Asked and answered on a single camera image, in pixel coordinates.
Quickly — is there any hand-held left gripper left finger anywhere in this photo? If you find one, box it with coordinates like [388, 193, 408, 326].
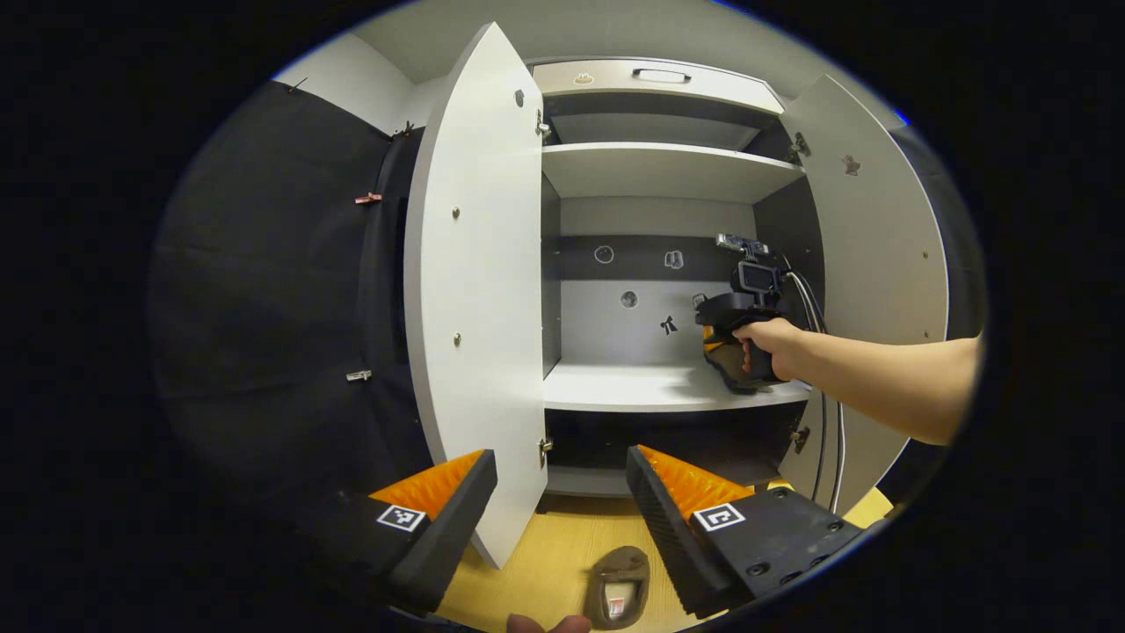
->
[281, 448, 499, 618]

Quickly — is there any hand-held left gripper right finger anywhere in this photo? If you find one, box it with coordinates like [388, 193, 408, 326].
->
[626, 444, 868, 622]

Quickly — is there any white shoe cabinet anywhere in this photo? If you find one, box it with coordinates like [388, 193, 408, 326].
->
[532, 57, 827, 498]

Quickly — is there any white shoe cabinet door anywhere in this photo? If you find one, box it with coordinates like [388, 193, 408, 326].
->
[778, 75, 952, 520]
[403, 22, 550, 571]

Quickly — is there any beige cabinet drawer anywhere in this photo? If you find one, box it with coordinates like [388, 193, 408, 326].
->
[532, 57, 785, 115]

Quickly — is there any black backdrop cloth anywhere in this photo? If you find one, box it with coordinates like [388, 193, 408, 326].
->
[149, 81, 985, 493]

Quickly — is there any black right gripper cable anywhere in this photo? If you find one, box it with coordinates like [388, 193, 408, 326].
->
[782, 255, 831, 504]

